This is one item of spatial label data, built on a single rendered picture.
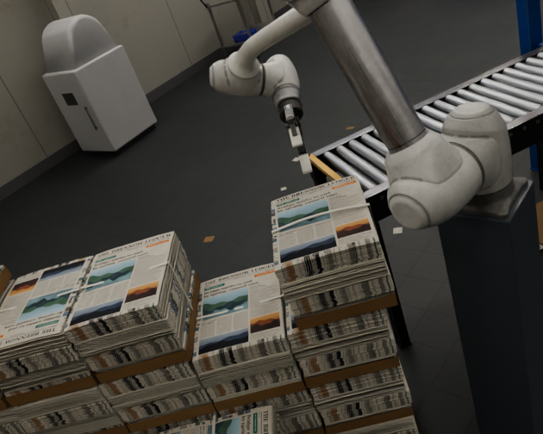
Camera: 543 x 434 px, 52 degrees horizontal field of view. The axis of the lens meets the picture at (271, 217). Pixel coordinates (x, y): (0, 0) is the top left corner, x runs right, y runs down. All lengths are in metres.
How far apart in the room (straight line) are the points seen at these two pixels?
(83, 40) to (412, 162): 4.92
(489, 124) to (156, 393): 1.20
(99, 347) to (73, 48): 4.49
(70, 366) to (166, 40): 6.24
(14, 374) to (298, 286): 0.87
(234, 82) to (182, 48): 6.05
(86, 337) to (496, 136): 1.20
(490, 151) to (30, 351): 1.35
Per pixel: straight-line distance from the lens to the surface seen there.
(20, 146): 6.55
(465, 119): 1.47
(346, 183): 1.73
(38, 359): 1.77
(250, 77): 1.76
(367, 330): 1.64
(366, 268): 1.49
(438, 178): 1.34
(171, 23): 7.75
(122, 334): 1.64
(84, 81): 5.87
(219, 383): 1.75
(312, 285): 1.50
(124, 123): 6.10
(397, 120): 1.34
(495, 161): 1.49
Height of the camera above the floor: 1.91
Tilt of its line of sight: 30 degrees down
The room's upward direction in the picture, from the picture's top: 21 degrees counter-clockwise
